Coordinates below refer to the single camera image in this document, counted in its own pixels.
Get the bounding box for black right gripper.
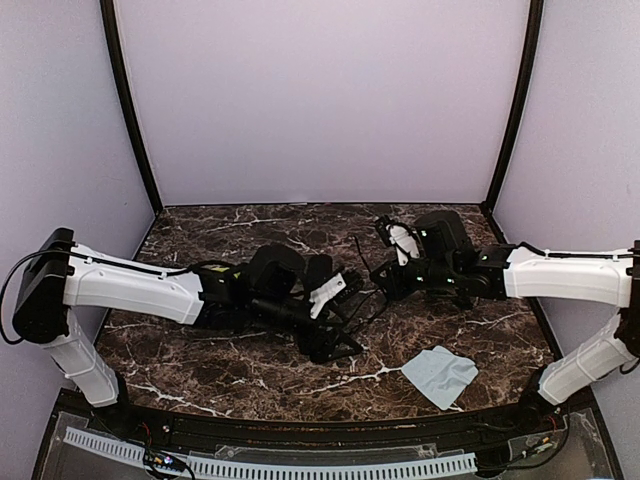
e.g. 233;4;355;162
371;253;458;301

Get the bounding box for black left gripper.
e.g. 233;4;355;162
251;294;364;365

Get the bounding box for black round sunglasses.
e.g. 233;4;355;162
336;266;389;336

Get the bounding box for plaid brown glasses case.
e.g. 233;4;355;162
309;270;365;328

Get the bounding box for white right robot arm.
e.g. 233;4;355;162
370;210;639;434

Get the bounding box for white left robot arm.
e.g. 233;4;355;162
5;228;363;436

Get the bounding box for black quilted glasses case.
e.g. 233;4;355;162
304;254;333;292

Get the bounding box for blue cleaning cloth right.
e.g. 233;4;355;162
401;346;479;411

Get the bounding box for green bowl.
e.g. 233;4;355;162
222;263;247;277

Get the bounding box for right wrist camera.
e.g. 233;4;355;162
375;215;420;266

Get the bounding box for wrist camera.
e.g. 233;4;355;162
309;271;364;320
375;215;420;266

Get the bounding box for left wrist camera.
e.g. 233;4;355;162
309;271;364;320

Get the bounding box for white slotted cable duct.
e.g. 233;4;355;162
63;427;478;479

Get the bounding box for black corner frame post right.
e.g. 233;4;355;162
482;0;545;213

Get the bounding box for black corner frame post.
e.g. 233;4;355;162
482;0;545;213
99;0;164;216

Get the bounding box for black corner frame post left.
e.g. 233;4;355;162
99;0;164;216

